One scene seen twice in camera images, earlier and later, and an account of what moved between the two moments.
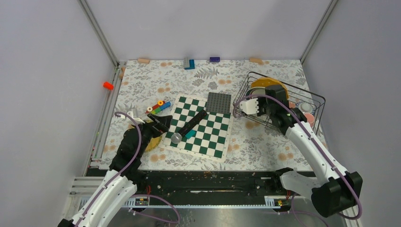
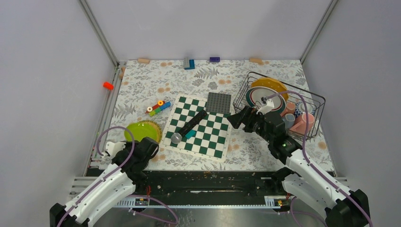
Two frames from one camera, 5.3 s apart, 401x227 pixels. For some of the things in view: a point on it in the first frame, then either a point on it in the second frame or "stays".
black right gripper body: [264, 108] -> [256, 125]
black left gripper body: [149, 131] -> [146, 162]
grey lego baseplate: [219, 103] stays
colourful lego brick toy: [161, 105] stays
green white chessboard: [212, 137] stays
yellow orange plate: [265, 82] stays
